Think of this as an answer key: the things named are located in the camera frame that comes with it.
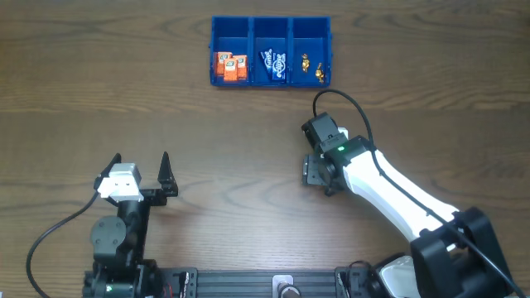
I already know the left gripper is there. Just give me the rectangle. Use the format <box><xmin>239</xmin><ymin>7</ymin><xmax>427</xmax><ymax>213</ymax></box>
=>
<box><xmin>94</xmin><ymin>151</ymin><xmax>180</xmax><ymax>207</ymax></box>

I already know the orange candy box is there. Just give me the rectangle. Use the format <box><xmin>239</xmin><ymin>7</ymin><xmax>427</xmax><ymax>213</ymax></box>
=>
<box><xmin>223</xmin><ymin>57</ymin><xmax>239</xmax><ymax>83</ymax></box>
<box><xmin>234</xmin><ymin>54</ymin><xmax>248</xmax><ymax>80</ymax></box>
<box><xmin>213</xmin><ymin>51</ymin><xmax>233</xmax><ymax>78</ymax></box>

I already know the blue candy pack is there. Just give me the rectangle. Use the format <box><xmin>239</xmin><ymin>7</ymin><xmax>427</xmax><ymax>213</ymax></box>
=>
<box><xmin>271</xmin><ymin>50</ymin><xmax>287</xmax><ymax>82</ymax></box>
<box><xmin>258</xmin><ymin>48</ymin><xmax>275</xmax><ymax>78</ymax></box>

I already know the blue tray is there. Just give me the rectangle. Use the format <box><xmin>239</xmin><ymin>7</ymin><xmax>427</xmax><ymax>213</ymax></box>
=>
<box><xmin>209</xmin><ymin>15</ymin><xmax>333</xmax><ymax>89</ymax></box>

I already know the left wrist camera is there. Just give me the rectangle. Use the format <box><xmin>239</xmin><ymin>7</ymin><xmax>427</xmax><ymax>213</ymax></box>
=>
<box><xmin>96</xmin><ymin>162</ymin><xmax>145</xmax><ymax>204</ymax></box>

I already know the mounting rail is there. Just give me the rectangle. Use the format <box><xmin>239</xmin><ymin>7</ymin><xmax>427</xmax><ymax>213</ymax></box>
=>
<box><xmin>159</xmin><ymin>267</ymin><xmax>373</xmax><ymax>298</ymax></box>

